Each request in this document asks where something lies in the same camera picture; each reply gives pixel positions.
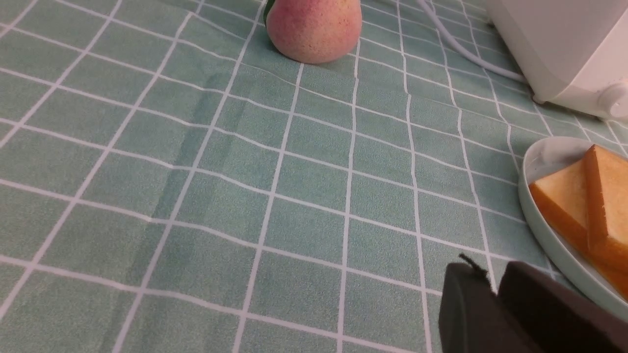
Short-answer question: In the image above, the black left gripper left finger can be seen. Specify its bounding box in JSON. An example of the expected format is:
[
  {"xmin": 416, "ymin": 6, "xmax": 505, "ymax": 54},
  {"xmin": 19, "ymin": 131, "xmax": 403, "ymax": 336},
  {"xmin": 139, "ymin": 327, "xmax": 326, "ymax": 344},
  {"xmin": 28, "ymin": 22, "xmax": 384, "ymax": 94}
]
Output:
[{"xmin": 438, "ymin": 254, "xmax": 540, "ymax": 353}]

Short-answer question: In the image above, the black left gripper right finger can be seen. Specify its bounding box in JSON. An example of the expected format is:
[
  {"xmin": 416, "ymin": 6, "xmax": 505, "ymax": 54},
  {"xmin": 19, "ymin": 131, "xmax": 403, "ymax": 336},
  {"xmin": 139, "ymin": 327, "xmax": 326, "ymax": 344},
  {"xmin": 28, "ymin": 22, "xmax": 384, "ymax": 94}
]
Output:
[{"xmin": 498, "ymin": 261, "xmax": 627, "ymax": 353}]

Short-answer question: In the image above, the toast slice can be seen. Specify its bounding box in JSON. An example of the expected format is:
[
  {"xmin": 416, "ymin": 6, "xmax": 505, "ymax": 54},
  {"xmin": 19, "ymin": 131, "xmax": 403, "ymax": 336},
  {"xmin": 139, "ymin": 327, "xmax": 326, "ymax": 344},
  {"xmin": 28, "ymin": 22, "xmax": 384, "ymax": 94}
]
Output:
[
  {"xmin": 528, "ymin": 159, "xmax": 628, "ymax": 301},
  {"xmin": 582, "ymin": 145, "xmax": 628, "ymax": 273}
]

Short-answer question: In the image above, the light green round plate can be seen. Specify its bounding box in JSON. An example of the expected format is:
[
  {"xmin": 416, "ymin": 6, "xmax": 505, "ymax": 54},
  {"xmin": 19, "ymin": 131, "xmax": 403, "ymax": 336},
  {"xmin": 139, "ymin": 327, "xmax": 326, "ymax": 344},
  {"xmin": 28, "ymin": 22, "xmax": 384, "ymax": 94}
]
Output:
[{"xmin": 518, "ymin": 136, "xmax": 628, "ymax": 321}]

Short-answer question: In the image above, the white two-slot toaster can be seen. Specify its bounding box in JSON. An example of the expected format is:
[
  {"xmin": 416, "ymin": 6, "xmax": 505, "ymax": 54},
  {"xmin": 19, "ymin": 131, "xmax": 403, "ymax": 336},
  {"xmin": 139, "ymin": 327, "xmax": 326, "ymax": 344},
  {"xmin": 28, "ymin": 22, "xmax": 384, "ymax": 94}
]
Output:
[{"xmin": 485, "ymin": 0, "xmax": 628, "ymax": 123}]

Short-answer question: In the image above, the pink peach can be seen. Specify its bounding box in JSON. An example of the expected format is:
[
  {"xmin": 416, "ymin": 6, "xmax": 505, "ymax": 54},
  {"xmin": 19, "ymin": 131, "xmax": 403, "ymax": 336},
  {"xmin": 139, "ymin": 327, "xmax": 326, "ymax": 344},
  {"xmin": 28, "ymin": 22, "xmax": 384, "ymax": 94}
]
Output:
[{"xmin": 263, "ymin": 0, "xmax": 363, "ymax": 64}]

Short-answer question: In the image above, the green checkered tablecloth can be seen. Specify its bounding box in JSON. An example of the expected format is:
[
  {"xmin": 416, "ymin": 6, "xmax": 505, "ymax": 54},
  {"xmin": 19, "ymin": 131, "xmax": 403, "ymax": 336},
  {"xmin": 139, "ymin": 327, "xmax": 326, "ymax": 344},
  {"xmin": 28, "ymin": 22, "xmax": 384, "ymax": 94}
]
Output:
[{"xmin": 0, "ymin": 0, "xmax": 627, "ymax": 353}]

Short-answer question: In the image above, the white toaster power cord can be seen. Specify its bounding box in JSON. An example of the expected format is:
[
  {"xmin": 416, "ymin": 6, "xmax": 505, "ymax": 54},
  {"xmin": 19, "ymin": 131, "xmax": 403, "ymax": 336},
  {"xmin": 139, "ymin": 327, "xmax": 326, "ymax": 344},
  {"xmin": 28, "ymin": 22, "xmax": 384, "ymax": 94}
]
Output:
[{"xmin": 416, "ymin": 0, "xmax": 528, "ymax": 83}]

